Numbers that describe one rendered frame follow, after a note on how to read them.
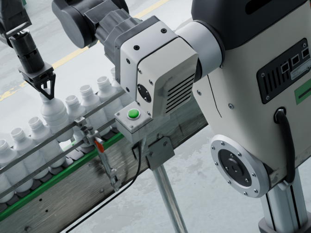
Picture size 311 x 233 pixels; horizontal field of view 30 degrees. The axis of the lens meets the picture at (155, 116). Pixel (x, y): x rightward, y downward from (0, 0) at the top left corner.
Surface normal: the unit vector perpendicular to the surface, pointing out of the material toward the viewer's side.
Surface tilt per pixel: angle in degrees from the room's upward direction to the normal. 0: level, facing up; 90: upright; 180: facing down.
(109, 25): 42
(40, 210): 90
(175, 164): 0
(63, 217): 90
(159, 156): 90
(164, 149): 90
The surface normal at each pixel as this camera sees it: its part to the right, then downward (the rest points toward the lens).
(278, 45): 0.58, 0.32
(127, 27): -0.02, -0.47
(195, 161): -0.28, -0.79
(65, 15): -0.76, 0.54
